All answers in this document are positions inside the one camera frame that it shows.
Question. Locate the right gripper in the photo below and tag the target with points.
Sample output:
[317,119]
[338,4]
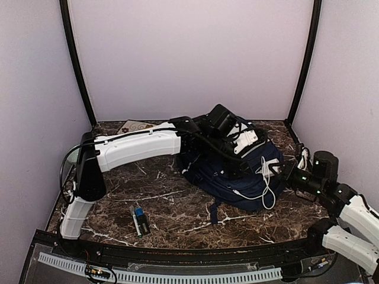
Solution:
[286,177]

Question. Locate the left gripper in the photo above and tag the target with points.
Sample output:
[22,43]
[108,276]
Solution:
[240,172]

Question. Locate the white charger with cable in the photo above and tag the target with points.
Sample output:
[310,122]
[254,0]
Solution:
[266,174]

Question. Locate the navy blue student backpack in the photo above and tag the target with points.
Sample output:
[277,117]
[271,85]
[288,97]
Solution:
[237,183]

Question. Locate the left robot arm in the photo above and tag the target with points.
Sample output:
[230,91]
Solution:
[101,154]

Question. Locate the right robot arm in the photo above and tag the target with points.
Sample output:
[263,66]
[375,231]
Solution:
[351,229]

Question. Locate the green capped white marker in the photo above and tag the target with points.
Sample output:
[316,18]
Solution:
[136,224]

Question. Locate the pale green ceramic bowl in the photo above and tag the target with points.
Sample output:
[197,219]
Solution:
[73,155]

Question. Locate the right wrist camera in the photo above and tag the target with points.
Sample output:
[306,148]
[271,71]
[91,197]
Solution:
[303,157]

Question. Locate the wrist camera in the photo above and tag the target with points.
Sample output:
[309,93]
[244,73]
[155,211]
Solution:
[247,140]
[303,157]

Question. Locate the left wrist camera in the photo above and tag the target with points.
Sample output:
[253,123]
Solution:
[247,140]

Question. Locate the grey slotted cable duct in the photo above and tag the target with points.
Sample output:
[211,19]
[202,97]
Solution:
[148,273]

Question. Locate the right black frame post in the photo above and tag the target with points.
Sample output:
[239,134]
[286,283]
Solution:
[308,54]

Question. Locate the black frame post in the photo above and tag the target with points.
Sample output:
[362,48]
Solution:
[308,54]
[73,53]

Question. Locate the left black frame post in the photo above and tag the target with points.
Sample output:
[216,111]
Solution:
[73,53]

